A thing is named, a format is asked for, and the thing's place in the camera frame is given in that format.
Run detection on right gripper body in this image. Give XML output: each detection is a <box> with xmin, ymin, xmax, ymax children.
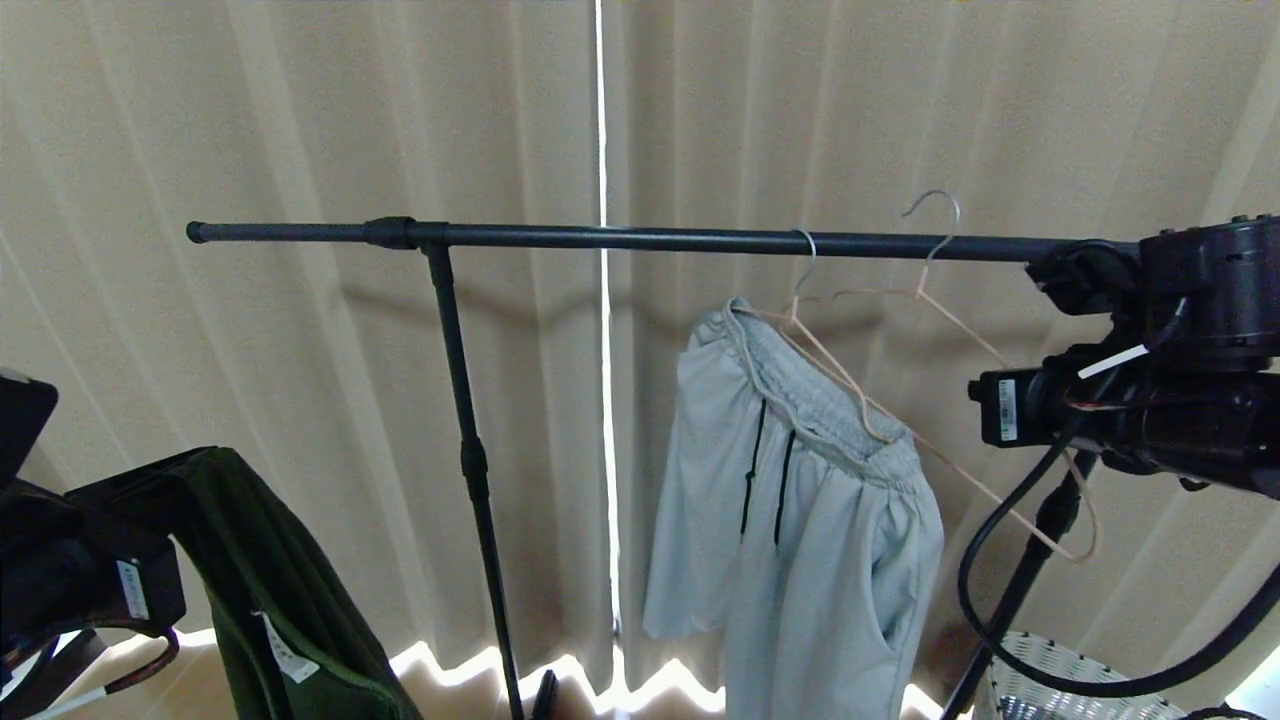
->
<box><xmin>967</xmin><ymin>345</ymin><xmax>1280</xmax><ymax>499</ymax></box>

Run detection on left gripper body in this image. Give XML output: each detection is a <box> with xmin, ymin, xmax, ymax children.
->
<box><xmin>0</xmin><ymin>478</ymin><xmax>189</xmax><ymax>646</ymax></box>

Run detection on green garment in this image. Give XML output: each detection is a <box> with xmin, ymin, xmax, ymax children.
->
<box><xmin>63</xmin><ymin>445</ymin><xmax>423</xmax><ymax>720</ymax></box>

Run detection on pink clothes hanger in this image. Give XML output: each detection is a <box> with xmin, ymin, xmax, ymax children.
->
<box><xmin>808</xmin><ymin>189</ymin><xmax>1101</xmax><ymax>564</ymax></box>
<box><xmin>728</xmin><ymin>229</ymin><xmax>906</xmax><ymax>446</ymax></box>

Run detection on pale grey shorts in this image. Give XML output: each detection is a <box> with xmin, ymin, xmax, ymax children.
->
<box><xmin>640</xmin><ymin>297</ymin><xmax>947</xmax><ymax>720</ymax></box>

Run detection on white laundry basket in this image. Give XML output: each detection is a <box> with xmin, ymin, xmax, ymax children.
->
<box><xmin>983</xmin><ymin>630</ymin><xmax>1241</xmax><ymax>720</ymax></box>

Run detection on black clothes rack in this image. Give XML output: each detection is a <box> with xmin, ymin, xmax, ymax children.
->
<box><xmin>185</xmin><ymin>216</ymin><xmax>1146</xmax><ymax>720</ymax></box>

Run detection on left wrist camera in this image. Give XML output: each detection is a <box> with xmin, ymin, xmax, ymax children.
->
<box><xmin>0</xmin><ymin>366</ymin><xmax>60</xmax><ymax>493</ymax></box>

